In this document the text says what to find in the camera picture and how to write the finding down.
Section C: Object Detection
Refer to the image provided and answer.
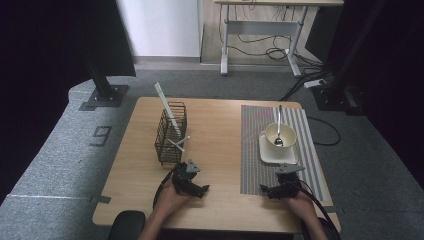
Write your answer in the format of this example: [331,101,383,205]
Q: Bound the cream cup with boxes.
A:
[259,122,298,153]

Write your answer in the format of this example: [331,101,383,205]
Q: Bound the white power strip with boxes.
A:
[303,78,328,89]

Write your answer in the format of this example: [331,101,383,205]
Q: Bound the white-legged desk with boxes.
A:
[213,0,345,78]

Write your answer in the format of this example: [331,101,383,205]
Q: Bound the person's left hand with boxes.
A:
[153,179,195,218]

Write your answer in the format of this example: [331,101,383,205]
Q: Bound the black curtain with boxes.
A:
[0,0,137,205]
[304,0,424,191]

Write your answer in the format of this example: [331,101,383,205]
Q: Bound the person's right hand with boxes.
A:
[287,190,318,220]

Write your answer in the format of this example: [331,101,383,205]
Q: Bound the grey striped placemat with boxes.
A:
[239,104,330,202]

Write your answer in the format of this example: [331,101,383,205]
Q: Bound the dark tape floor marking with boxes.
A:
[88,125,113,148]

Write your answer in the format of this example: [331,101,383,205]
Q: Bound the black cables from power strip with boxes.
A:
[279,59,334,102]

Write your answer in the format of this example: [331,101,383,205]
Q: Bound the white chopstick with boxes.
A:
[174,134,192,148]
[165,138,186,153]

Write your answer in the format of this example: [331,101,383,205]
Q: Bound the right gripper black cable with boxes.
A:
[294,179,342,240]

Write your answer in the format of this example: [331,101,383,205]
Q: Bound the black looped floor cable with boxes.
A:
[306,115,342,147]

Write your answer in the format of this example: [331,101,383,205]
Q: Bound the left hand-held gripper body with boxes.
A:
[171,158,202,197]

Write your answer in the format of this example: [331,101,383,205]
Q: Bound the black stand with square base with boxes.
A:
[78,49,130,112]

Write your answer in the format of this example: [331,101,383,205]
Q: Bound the long white flat stick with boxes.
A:
[153,82,183,137]

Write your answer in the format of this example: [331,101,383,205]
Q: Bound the metal spoon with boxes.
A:
[273,104,285,148]

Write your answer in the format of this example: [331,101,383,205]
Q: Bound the grey tape strip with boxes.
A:
[89,195,112,205]
[322,205,346,215]

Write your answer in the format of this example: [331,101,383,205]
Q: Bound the white square saucer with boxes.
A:
[258,131,300,166]

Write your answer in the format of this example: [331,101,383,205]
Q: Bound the black stand with dark base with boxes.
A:
[311,0,389,117]

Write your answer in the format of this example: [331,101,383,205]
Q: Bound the dark wire basket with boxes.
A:
[154,100,188,166]

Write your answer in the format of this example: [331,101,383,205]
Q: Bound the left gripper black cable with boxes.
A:
[151,166,178,211]

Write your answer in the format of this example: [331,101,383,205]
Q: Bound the black cable bundle under desk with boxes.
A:
[218,4,323,66]

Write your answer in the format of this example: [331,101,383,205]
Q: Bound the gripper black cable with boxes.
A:
[294,179,342,240]
[151,166,178,211]

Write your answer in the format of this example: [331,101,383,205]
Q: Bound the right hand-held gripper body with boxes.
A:
[275,163,306,200]

